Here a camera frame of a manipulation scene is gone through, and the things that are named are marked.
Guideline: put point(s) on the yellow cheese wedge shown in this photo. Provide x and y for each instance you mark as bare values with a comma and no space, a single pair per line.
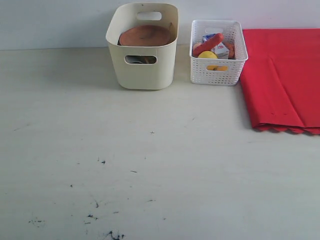
216,68

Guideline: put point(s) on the yellow lemon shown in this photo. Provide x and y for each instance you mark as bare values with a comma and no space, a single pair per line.
207,55

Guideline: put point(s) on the brown wooden plate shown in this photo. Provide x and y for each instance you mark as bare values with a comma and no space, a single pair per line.
145,36

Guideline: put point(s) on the red sausage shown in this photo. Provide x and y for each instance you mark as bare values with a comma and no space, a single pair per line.
209,44

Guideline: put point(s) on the blue white milk carton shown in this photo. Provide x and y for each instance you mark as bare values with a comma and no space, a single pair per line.
220,50

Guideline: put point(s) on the red tablecloth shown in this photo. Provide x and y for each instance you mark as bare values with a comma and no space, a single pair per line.
281,79

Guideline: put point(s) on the stainless steel cup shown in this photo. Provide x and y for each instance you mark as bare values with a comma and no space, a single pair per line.
134,59

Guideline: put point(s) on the brown egg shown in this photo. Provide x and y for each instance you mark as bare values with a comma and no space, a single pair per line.
196,46

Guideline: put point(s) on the cream plastic bin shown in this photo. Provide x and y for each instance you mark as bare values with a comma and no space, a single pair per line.
155,76

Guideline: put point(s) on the white perforated plastic basket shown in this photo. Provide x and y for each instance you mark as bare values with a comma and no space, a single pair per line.
233,33

